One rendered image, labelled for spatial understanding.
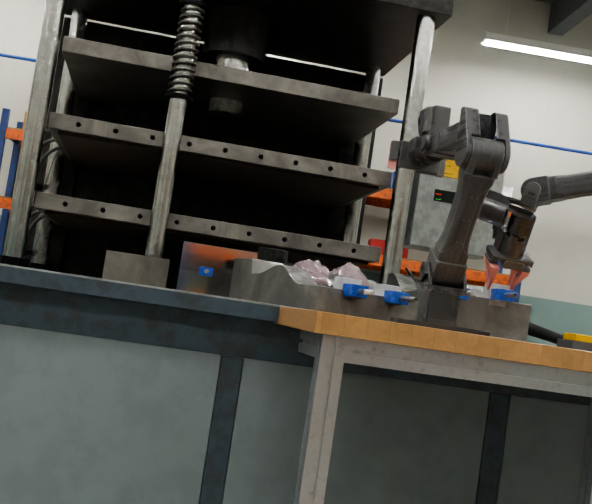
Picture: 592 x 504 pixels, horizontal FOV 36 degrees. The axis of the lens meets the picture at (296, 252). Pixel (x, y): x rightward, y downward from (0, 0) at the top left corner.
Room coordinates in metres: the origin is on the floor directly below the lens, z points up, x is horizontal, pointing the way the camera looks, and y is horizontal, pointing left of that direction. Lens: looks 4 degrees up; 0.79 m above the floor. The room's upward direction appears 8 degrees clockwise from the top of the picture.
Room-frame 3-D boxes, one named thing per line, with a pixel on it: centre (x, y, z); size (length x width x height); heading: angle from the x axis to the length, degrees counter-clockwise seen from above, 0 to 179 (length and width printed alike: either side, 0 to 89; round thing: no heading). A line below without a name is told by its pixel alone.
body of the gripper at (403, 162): (2.12, -0.26, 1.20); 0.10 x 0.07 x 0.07; 100
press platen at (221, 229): (3.21, 0.33, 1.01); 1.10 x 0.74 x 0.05; 99
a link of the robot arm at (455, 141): (1.86, -0.31, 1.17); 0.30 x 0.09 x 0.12; 10
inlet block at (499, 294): (2.12, -0.50, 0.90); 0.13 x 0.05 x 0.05; 9
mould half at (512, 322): (2.38, -0.41, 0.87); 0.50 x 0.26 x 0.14; 9
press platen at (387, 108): (3.22, 0.33, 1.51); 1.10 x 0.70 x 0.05; 99
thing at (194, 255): (3.09, 0.26, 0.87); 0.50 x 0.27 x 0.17; 9
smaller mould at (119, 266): (2.23, 0.38, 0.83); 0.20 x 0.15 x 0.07; 9
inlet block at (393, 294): (2.03, -0.24, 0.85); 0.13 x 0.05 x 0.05; 26
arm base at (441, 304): (1.85, -0.31, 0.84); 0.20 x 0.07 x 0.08; 100
